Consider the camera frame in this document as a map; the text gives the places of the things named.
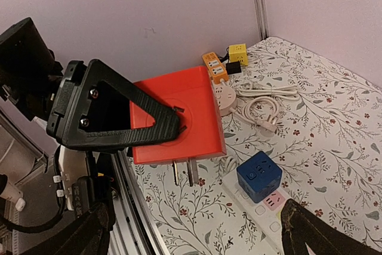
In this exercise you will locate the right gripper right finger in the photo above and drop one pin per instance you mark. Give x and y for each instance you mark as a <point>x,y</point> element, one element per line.
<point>302,230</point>

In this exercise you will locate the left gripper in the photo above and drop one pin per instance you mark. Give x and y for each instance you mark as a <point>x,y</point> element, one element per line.
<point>86,107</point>

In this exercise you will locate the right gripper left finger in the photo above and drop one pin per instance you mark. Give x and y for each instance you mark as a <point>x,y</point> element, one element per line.
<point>89,234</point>

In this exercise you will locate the white multicolour power strip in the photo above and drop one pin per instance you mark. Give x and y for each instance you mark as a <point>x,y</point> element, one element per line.
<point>266,214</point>

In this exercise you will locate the blue cube socket adapter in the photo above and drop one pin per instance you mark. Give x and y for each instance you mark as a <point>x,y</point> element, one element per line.
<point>259,176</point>

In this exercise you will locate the red cube socket adapter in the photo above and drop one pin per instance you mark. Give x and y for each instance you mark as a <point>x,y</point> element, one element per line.
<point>190,94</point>

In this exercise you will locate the yellow cube socket adapter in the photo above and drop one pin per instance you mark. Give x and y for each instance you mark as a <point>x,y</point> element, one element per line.
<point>238,53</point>

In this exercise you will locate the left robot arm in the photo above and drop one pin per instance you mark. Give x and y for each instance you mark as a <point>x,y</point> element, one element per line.
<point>78,122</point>

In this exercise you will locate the black plug adapter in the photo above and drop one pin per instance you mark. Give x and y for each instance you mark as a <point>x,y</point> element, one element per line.
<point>233,67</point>

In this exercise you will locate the floral table mat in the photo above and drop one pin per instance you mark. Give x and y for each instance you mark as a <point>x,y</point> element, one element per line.
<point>327,143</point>

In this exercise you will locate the pink round power socket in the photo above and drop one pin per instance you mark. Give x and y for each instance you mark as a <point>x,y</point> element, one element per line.
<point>226,99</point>

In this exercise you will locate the orange power strip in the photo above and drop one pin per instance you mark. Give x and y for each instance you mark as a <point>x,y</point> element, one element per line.
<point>217,71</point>

